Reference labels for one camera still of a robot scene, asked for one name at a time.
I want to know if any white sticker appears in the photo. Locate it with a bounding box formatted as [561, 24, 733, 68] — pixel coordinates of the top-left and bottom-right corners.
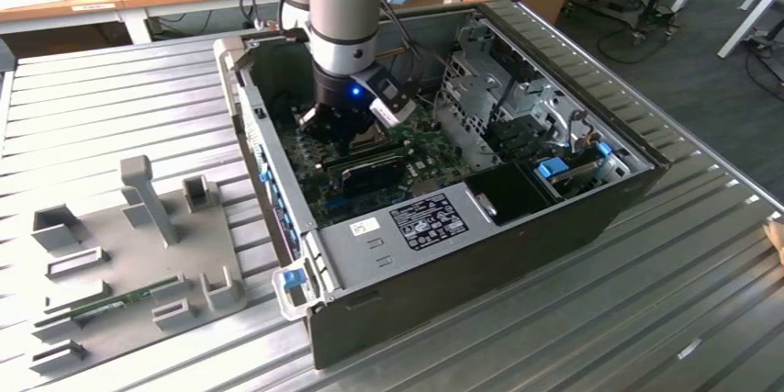
[675, 337, 704, 361]

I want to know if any green RAM stick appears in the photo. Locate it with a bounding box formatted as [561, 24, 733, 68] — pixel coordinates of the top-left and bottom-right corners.
[67, 277, 185, 322]

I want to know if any silver drive cage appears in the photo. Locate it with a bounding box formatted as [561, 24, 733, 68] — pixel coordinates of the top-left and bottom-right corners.
[435, 14, 641, 185]

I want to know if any blue case latch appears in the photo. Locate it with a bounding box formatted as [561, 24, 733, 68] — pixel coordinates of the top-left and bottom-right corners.
[279, 266, 308, 293]

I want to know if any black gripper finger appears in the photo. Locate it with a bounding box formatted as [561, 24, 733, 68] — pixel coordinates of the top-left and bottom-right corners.
[297, 109, 351, 155]
[343, 111, 376, 155]

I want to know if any grey chipset heatsink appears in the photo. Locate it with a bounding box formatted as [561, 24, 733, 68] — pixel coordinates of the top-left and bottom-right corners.
[408, 179, 445, 198]

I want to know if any brown cardboard piece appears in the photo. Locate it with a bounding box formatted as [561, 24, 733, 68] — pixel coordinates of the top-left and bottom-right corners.
[764, 217, 784, 267]

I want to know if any blue expansion slot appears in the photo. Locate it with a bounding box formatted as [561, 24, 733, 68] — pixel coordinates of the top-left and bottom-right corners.
[327, 194, 376, 212]

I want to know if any grey parts rack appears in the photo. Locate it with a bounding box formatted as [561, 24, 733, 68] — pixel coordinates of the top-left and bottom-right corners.
[27, 154, 249, 377]

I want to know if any black RAM slot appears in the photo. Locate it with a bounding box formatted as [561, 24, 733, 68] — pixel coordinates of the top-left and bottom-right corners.
[323, 147, 411, 172]

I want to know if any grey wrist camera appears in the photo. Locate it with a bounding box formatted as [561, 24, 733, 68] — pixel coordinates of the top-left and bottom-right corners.
[349, 63, 419, 128]

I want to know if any green motherboard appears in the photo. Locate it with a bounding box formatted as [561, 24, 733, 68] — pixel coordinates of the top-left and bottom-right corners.
[279, 88, 491, 228]

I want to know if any black PC case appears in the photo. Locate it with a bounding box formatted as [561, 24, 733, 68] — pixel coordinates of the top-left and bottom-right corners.
[212, 0, 675, 370]

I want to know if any blue disk carrier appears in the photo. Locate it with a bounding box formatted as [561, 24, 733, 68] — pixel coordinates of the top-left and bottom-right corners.
[531, 156, 613, 200]

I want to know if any white table frame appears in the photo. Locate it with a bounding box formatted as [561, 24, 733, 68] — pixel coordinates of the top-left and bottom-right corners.
[671, 0, 784, 61]

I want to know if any grey power supply unit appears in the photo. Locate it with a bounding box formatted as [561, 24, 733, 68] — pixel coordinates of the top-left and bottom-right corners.
[315, 182, 501, 292]

